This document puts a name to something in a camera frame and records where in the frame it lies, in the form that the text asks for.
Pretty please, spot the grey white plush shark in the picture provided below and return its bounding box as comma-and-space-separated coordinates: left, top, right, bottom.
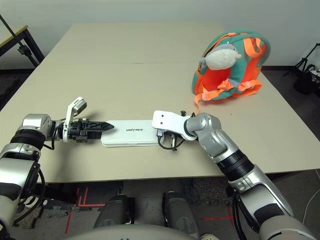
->
201, 43, 243, 70

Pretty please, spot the white Unitree box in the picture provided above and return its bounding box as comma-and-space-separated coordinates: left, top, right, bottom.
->
100, 119, 162, 148

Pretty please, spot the black tripod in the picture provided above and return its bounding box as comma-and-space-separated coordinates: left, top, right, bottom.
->
283, 42, 320, 78

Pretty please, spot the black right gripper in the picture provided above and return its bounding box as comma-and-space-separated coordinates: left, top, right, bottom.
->
156, 128, 187, 146

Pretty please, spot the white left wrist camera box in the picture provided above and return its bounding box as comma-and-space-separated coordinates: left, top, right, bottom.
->
62, 96, 89, 144

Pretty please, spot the teal and orange backpack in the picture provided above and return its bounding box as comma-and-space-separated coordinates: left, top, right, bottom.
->
191, 31, 272, 117

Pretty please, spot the black bag on floor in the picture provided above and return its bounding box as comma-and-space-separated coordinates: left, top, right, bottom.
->
293, 64, 320, 95

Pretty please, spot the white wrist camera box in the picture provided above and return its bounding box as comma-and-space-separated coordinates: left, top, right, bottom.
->
62, 96, 89, 144
152, 109, 198, 141

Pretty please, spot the grey right robot leg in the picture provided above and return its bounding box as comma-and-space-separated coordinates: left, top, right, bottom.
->
162, 191, 201, 238

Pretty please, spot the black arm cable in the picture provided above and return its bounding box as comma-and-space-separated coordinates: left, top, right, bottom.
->
11, 124, 57, 227
156, 131, 248, 240

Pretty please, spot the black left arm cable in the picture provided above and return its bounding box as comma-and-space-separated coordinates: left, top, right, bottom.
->
11, 124, 57, 227

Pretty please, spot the beige robot torso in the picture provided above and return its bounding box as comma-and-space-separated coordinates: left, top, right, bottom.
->
62, 223, 203, 240

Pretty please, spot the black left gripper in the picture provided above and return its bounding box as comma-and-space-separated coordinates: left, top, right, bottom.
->
67, 117, 116, 144

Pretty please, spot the beige side table black frame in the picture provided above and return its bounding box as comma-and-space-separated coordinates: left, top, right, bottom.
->
0, 24, 46, 67

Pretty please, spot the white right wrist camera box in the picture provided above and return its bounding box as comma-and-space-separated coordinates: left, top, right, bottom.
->
152, 109, 198, 141

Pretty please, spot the grey left robot leg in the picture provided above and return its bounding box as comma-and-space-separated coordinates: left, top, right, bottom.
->
93, 193, 136, 230

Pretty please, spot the thin black stand pole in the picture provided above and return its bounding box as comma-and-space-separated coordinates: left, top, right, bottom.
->
0, 13, 31, 58

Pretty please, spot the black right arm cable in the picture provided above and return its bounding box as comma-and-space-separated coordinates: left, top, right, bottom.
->
156, 131, 248, 240

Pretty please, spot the grey robot leg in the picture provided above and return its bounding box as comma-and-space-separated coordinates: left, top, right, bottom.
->
93, 193, 136, 230
162, 191, 201, 238

